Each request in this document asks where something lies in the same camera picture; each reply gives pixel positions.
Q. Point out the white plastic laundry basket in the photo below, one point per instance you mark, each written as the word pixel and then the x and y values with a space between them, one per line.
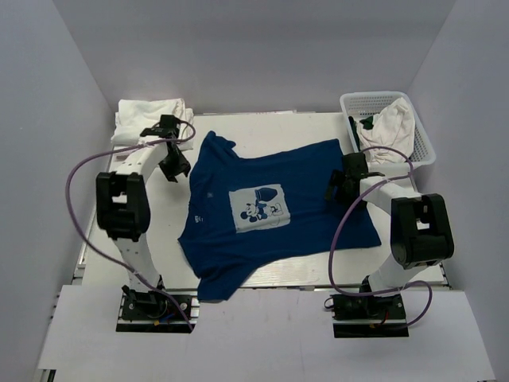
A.
pixel 360 105

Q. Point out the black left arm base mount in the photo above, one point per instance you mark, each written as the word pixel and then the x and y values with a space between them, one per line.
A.
pixel 155 313

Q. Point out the blue Mickey print t-shirt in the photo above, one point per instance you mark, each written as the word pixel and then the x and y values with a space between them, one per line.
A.
pixel 244 213

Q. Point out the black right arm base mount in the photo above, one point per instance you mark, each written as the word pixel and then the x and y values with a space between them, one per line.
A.
pixel 367 317

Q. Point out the dark green garment in basket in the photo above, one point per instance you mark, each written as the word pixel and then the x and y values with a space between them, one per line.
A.
pixel 366 124

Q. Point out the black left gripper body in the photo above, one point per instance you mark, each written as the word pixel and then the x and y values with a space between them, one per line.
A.
pixel 175 164

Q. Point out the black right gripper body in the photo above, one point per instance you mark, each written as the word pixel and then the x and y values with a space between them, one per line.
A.
pixel 349 197

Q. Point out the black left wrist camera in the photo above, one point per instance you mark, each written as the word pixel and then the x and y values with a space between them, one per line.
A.
pixel 167 127

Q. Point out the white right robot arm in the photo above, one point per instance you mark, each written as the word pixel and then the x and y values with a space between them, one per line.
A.
pixel 420 233

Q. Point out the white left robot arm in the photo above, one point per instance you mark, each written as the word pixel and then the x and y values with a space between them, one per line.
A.
pixel 123 208

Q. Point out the crumpled white t-shirt in basket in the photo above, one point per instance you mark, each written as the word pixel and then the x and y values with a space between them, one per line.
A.
pixel 394 127

